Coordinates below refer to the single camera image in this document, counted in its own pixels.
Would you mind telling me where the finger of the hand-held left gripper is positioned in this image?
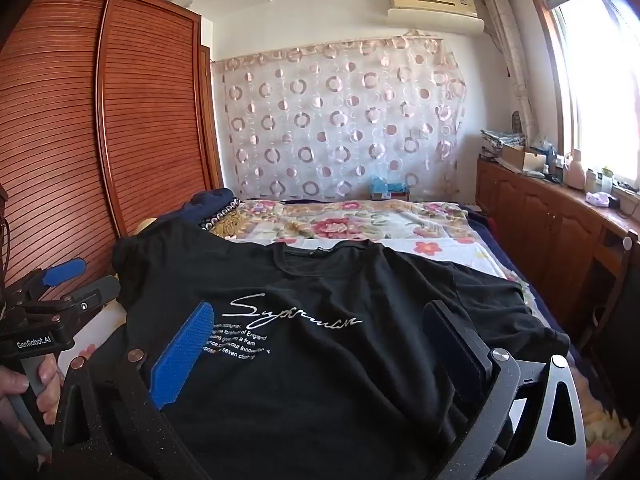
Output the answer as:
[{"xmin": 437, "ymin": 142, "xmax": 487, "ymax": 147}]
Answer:
[
  {"xmin": 42, "ymin": 257, "xmax": 87, "ymax": 288},
  {"xmin": 75, "ymin": 275, "xmax": 122, "ymax": 311}
]

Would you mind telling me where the low wooden cabinet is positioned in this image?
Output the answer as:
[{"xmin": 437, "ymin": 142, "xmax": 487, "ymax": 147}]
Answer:
[{"xmin": 475, "ymin": 157, "xmax": 640, "ymax": 341}]

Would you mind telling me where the white wrapped pipe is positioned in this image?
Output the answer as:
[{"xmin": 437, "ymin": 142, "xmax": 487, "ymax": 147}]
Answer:
[{"xmin": 482, "ymin": 0, "xmax": 533, "ymax": 141}]

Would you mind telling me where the wooden slatted wardrobe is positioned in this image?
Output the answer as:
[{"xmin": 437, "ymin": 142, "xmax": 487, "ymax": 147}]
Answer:
[{"xmin": 0, "ymin": 0, "xmax": 224, "ymax": 306}]

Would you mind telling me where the cardboard box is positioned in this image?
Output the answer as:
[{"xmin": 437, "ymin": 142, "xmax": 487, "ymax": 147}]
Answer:
[{"xmin": 500, "ymin": 144, "xmax": 548, "ymax": 173}]

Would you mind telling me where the blue box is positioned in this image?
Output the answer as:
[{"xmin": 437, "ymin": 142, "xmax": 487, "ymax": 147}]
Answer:
[{"xmin": 369, "ymin": 175, "xmax": 411, "ymax": 202}]

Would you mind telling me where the wooden framed window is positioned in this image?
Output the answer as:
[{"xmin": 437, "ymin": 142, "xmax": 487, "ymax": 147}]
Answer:
[{"xmin": 530, "ymin": 0, "xmax": 640, "ymax": 191}]

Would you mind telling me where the black printed t-shirt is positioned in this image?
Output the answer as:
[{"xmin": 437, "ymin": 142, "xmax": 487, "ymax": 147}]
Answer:
[{"xmin": 111, "ymin": 220, "xmax": 571, "ymax": 480}]

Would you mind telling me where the white flowered bedsheet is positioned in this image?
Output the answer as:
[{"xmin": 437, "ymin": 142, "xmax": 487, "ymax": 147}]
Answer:
[{"xmin": 57, "ymin": 237, "xmax": 526, "ymax": 366}]

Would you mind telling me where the dark blue bed cover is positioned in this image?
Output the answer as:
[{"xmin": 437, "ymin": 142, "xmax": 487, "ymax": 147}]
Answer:
[{"xmin": 460, "ymin": 202, "xmax": 561, "ymax": 331}]

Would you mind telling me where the person's left hand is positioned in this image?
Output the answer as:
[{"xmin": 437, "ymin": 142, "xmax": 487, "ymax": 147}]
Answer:
[{"xmin": 0, "ymin": 352, "xmax": 65, "ymax": 428}]

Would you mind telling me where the circle patterned sheer curtain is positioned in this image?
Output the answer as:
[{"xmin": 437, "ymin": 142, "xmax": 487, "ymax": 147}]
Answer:
[{"xmin": 212, "ymin": 30, "xmax": 468, "ymax": 203}]

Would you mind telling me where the dark wooden chair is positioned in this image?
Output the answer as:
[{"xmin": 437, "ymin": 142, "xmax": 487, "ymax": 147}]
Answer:
[{"xmin": 580, "ymin": 230, "xmax": 640, "ymax": 480}]

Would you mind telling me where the navy folded garment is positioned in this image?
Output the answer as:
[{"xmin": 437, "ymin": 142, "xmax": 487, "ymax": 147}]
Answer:
[{"xmin": 180, "ymin": 187, "xmax": 236, "ymax": 226}]

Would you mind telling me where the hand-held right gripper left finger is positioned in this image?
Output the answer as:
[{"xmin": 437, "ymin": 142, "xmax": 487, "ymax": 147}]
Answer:
[{"xmin": 50, "ymin": 300, "xmax": 218, "ymax": 480}]

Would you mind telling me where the yellow patterned folded garment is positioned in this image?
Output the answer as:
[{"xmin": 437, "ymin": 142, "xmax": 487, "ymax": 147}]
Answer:
[{"xmin": 197, "ymin": 199, "xmax": 246, "ymax": 238}]

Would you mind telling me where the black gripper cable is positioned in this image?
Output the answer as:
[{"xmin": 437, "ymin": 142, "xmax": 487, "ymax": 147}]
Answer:
[{"xmin": 0, "ymin": 182, "xmax": 13, "ymax": 281}]

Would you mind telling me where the stack of folded cloths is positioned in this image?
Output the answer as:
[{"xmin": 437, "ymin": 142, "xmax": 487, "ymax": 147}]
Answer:
[{"xmin": 481, "ymin": 129, "xmax": 526, "ymax": 153}]

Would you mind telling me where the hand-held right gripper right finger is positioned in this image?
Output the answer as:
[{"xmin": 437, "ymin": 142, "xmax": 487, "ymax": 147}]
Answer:
[{"xmin": 422, "ymin": 300, "xmax": 588, "ymax": 480}]

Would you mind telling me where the colourful flowered quilt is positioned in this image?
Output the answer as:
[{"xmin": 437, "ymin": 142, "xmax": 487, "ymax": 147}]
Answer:
[{"xmin": 570, "ymin": 350, "xmax": 636, "ymax": 461}]

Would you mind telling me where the wall air conditioner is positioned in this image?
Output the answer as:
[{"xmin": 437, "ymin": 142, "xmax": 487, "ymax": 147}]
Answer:
[{"xmin": 386, "ymin": 0, "xmax": 486, "ymax": 36}]

